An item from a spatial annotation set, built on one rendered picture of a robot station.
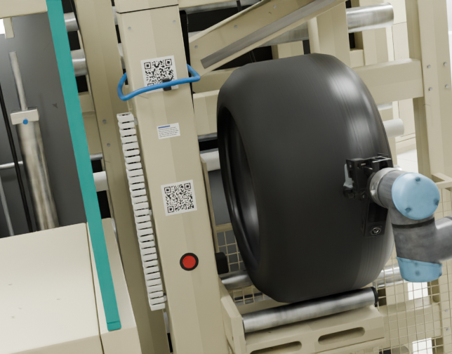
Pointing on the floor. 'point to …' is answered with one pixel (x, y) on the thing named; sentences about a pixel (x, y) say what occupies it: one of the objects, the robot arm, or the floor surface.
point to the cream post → (208, 298)
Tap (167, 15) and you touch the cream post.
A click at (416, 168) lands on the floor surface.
